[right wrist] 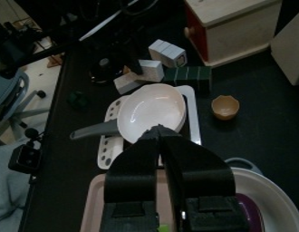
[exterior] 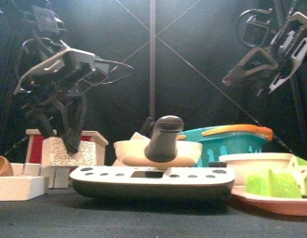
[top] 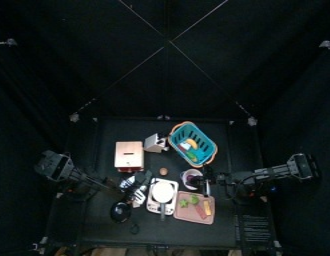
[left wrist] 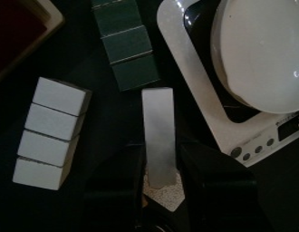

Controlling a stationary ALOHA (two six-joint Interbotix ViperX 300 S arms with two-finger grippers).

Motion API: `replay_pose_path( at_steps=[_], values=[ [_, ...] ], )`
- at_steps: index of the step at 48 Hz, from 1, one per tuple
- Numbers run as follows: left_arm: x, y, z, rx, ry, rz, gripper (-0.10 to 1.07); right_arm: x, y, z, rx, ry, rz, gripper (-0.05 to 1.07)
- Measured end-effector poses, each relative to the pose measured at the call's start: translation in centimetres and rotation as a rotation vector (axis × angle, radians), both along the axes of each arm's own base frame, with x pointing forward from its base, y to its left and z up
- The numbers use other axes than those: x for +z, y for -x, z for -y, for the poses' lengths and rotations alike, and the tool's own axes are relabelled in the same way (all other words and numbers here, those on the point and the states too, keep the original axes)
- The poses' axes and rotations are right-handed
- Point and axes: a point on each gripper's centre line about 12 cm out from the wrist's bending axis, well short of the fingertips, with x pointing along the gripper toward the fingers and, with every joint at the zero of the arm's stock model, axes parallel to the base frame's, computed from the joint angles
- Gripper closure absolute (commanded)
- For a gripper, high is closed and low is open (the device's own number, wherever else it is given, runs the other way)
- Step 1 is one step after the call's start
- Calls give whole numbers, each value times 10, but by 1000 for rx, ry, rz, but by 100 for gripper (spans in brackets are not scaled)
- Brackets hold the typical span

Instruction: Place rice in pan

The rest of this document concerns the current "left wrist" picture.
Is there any wooden tray with red inside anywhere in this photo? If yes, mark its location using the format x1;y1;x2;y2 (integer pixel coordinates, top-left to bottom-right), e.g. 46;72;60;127
0;0;68;88

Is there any flat silver-white toy bar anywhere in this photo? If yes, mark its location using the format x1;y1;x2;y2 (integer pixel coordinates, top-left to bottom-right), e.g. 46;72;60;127
140;86;177;190

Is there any dark green segmented toy block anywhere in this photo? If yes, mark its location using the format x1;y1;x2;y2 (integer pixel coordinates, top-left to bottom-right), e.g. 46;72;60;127
89;0;162;92

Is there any white kitchen scale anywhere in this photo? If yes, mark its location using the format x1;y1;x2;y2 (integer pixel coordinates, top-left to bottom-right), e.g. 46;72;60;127
156;0;299;169

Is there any white four-segment toy block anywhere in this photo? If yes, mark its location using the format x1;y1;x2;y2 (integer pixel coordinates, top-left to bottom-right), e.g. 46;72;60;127
11;76;93;191

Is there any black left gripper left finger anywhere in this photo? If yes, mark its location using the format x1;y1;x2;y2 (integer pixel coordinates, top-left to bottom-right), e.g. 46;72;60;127
80;143;148;232

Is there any white speckled toy rice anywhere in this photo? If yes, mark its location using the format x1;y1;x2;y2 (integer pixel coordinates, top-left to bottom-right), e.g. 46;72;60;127
141;168;186;213

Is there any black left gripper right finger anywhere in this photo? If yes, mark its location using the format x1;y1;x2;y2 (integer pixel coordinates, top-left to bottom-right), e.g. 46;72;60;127
178;140;278;232

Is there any white toy pan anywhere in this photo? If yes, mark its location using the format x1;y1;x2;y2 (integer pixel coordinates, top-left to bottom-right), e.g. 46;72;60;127
209;0;299;115

